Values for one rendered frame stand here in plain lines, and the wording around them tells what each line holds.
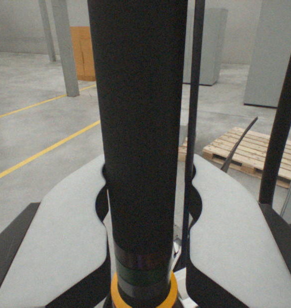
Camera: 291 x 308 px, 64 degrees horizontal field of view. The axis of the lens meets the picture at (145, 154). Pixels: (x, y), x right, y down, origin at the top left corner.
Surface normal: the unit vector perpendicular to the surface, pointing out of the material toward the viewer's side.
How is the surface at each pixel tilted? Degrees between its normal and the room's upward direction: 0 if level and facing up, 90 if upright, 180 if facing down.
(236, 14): 90
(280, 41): 90
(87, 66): 90
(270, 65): 90
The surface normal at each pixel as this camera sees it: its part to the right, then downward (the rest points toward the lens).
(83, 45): -0.45, 0.43
